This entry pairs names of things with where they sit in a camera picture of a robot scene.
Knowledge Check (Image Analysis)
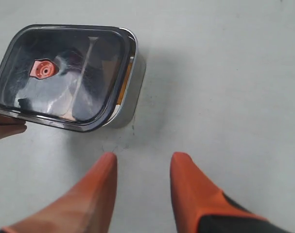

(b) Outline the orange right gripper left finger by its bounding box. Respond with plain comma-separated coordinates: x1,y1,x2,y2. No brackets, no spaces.
1,152,117,233

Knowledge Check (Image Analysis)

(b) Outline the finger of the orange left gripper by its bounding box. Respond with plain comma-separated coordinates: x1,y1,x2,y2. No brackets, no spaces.
0,115,27,140

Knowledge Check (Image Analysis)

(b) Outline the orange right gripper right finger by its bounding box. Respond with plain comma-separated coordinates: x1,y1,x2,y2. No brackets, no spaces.
170,151,295,233

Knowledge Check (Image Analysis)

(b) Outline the dark transparent lunch box lid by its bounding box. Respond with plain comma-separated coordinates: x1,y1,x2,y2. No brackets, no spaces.
0,24,137,132

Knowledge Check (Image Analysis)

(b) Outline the steel two-compartment lunch box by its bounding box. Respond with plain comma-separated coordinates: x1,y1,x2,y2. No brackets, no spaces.
107,28,146,128

